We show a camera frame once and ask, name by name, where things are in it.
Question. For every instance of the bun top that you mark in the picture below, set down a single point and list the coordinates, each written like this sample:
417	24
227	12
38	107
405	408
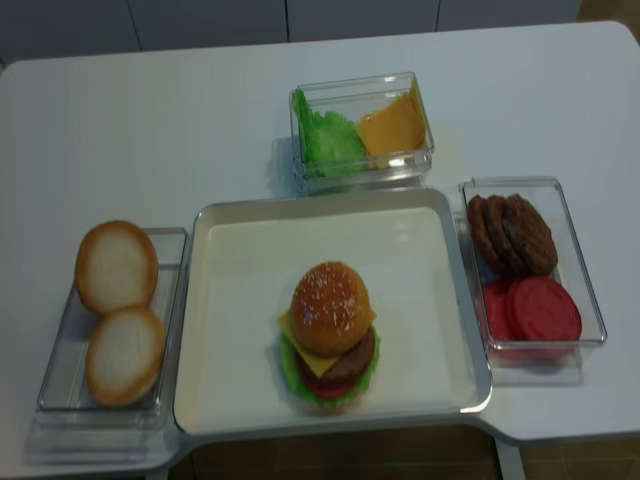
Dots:
330	310

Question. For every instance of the green lettuce in container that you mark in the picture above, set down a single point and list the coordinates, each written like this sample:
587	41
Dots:
331	145

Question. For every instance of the clear lettuce and cheese container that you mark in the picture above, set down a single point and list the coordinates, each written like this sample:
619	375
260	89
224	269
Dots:
338	96

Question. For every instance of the yellow cheese slice on burger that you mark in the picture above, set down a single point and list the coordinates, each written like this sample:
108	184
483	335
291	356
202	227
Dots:
318	364

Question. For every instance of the green lettuce on burger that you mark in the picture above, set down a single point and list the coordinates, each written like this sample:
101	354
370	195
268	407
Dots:
295	385

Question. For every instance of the cheese slices in container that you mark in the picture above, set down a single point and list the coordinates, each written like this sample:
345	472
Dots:
392	125

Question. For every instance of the white serving tray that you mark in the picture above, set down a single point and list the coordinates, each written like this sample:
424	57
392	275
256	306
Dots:
246	259

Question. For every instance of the brown patty on burger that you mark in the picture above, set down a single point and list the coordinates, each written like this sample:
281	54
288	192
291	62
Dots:
353	363

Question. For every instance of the red tomato slice on burger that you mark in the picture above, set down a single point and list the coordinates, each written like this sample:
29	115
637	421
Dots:
322	388

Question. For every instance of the left brown meat patty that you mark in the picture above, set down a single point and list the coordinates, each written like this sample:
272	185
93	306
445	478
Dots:
480	236

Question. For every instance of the brown meat patty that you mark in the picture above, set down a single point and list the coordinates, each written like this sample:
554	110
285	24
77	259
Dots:
480	236
493	213
530	236

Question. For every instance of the middle brown meat patty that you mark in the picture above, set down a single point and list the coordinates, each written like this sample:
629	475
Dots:
493	213

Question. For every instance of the left red tomato slice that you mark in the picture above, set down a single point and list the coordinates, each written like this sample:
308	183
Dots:
502	325

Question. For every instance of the back bun half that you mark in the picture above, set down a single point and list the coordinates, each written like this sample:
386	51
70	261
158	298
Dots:
116	267

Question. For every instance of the bun half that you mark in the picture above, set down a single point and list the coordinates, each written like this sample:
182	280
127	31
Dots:
116	267
125	356

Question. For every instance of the right brown meat patty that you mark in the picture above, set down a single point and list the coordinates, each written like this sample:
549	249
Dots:
530	236

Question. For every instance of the front left bun half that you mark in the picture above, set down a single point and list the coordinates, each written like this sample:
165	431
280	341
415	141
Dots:
125	356

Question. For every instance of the clear patty and tomato container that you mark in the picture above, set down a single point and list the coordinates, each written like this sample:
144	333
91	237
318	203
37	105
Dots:
535	363

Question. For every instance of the right red tomato slice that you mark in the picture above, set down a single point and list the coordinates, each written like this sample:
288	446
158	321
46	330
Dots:
539	309

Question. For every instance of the clear bun container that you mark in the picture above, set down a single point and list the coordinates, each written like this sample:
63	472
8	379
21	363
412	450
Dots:
69	426

